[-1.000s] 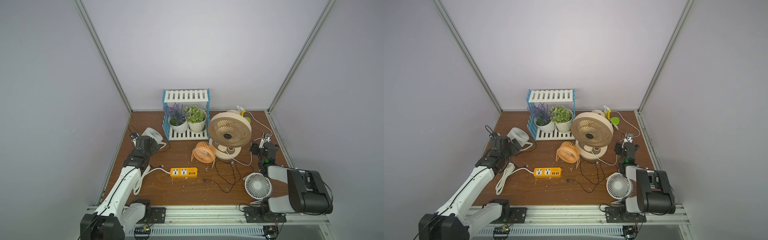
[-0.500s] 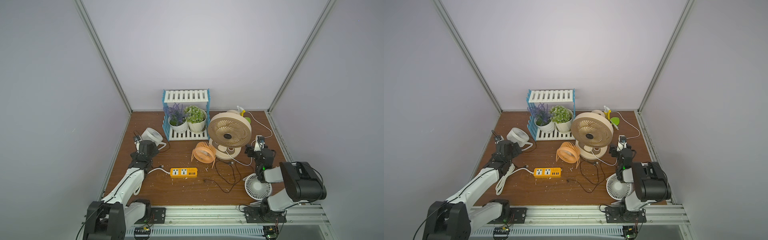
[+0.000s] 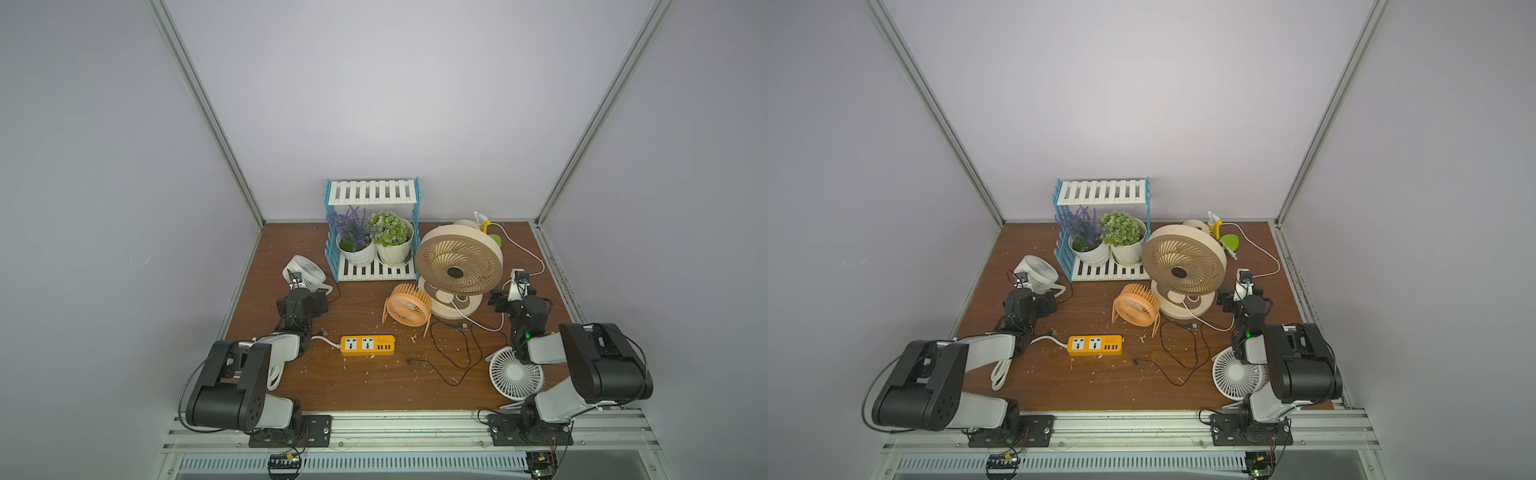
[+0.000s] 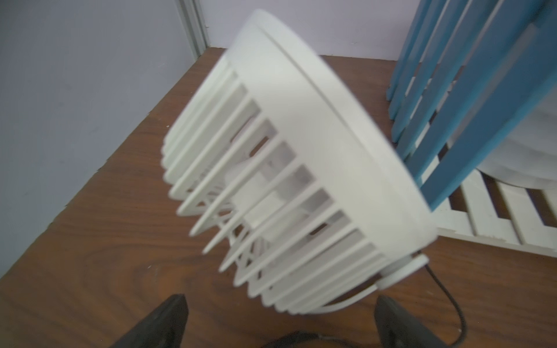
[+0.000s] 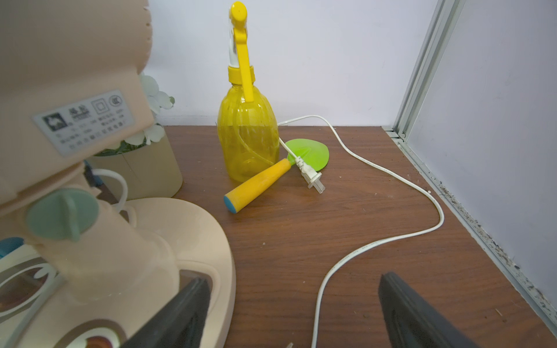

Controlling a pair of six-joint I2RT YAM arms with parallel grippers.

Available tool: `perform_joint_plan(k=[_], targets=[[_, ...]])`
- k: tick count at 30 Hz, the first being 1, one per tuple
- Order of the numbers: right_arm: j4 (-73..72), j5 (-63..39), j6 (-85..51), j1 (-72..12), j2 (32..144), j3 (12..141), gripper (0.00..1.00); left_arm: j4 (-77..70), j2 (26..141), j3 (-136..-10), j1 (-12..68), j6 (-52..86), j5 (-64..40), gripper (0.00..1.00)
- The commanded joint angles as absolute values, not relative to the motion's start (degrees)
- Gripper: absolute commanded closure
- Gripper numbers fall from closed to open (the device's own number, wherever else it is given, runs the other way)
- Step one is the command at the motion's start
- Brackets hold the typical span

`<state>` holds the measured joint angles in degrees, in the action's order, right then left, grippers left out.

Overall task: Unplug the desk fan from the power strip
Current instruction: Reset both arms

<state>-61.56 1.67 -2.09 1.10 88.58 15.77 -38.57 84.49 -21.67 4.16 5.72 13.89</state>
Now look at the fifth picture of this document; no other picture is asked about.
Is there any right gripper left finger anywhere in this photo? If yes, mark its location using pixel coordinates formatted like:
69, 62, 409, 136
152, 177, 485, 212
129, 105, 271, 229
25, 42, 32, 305
123, 277, 210, 348

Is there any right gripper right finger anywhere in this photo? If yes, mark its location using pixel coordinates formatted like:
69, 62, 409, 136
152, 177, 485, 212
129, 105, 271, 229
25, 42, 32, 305
378, 272, 477, 347

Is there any white fan power cable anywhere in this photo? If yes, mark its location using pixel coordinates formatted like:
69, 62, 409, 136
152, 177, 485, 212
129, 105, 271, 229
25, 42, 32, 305
277, 115, 445, 348

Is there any large beige desk fan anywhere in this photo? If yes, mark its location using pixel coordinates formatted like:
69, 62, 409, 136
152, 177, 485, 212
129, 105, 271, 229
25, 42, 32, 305
1, 1, 236, 347

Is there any white flower beige pot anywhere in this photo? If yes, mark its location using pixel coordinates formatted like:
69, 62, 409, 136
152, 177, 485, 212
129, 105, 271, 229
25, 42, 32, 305
84, 73, 184, 202

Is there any yellow handle green tool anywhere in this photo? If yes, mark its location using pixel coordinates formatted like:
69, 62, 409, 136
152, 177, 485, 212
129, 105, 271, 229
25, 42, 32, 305
223, 139, 329, 214

